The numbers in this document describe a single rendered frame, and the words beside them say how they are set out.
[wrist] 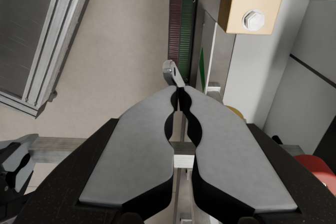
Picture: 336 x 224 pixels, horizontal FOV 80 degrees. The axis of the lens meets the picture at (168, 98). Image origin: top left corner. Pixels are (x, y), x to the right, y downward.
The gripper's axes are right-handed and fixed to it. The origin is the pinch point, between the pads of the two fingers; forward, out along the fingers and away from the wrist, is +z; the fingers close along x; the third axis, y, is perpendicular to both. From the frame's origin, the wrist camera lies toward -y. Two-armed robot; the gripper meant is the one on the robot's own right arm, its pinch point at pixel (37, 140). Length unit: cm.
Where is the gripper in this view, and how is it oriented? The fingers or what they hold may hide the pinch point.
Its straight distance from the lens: 42.0
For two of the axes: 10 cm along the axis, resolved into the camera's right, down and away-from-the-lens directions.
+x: -0.3, 8.5, 5.3
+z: 0.1, -5.3, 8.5
